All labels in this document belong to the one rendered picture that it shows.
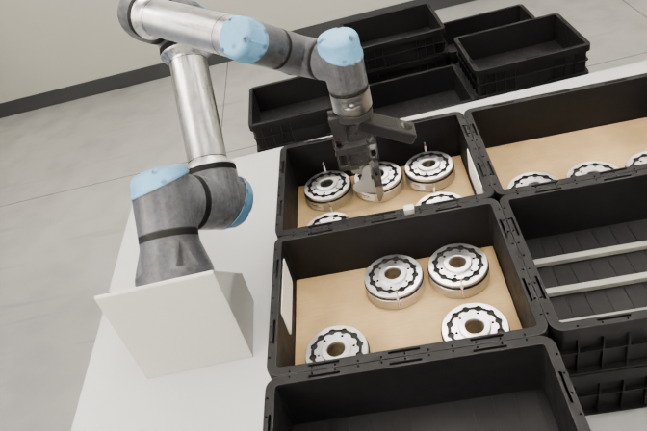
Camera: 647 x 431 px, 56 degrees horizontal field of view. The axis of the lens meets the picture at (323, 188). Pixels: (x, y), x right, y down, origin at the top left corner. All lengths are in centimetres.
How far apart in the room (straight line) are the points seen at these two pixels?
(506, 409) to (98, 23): 372
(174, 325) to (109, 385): 23
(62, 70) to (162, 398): 343
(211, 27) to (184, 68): 27
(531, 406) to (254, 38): 70
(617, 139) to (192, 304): 92
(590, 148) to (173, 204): 85
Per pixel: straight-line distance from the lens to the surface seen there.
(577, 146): 139
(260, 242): 148
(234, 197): 130
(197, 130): 134
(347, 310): 109
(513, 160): 135
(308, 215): 130
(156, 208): 119
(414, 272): 108
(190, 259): 117
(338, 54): 108
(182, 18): 121
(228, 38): 107
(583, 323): 91
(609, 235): 118
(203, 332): 120
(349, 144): 119
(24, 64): 453
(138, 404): 129
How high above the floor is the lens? 164
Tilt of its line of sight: 36 degrees down
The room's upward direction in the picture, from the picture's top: 16 degrees counter-clockwise
